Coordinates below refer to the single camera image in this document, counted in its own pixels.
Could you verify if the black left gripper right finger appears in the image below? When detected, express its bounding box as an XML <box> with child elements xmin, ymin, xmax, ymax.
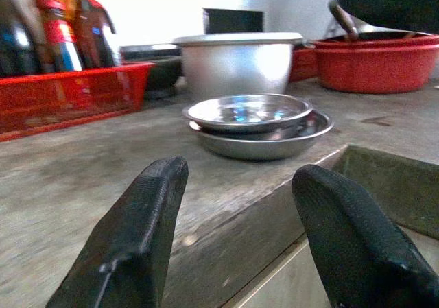
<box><xmin>292</xmin><ymin>164</ymin><xmax>439</xmax><ymax>308</ymax></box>

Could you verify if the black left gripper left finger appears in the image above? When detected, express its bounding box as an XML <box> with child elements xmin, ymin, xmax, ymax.
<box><xmin>45</xmin><ymin>156</ymin><xmax>189</xmax><ymax>308</ymax></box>

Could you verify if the large steel plate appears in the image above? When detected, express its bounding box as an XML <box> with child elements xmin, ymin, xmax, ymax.
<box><xmin>189</xmin><ymin>110</ymin><xmax>335</xmax><ymax>161</ymax></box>

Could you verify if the red plastic basket tray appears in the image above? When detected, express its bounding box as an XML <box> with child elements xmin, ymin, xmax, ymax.
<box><xmin>0</xmin><ymin>62</ymin><xmax>156</xmax><ymax>143</ymax></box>

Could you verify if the black stone mortar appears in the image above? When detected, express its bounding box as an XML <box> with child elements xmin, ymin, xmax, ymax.
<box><xmin>119</xmin><ymin>43</ymin><xmax>183</xmax><ymax>100</ymax></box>

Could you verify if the small steel plate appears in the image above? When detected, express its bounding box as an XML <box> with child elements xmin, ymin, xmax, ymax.
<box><xmin>182</xmin><ymin>93</ymin><xmax>313</xmax><ymax>133</ymax></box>

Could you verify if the red plastic basin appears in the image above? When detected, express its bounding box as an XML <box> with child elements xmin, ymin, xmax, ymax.
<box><xmin>312</xmin><ymin>35</ymin><xmax>439</xmax><ymax>94</ymax></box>

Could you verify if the red plastic container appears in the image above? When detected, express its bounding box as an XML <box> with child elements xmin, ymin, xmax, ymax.
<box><xmin>289</xmin><ymin>47</ymin><xmax>318</xmax><ymax>83</ymax></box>

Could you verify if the aluminium pot with lid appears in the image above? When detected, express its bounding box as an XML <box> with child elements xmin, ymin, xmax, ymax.
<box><xmin>172</xmin><ymin>32</ymin><xmax>305</xmax><ymax>99</ymax></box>

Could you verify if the brown sauce bottle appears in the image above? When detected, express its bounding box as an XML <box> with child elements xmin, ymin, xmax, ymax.
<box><xmin>72</xmin><ymin>0</ymin><xmax>121</xmax><ymax>69</ymax></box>

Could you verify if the red label sauce bottle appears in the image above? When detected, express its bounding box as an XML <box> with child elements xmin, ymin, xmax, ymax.
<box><xmin>33</xmin><ymin>0</ymin><xmax>84</xmax><ymax>73</ymax></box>

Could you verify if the dark sauce bottle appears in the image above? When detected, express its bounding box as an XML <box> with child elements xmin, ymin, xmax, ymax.
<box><xmin>0</xmin><ymin>0</ymin><xmax>43</xmax><ymax>78</ymax></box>

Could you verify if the black wok with handle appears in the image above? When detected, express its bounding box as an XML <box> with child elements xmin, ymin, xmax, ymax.
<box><xmin>327</xmin><ymin>0</ymin><xmax>439</xmax><ymax>42</ymax></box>

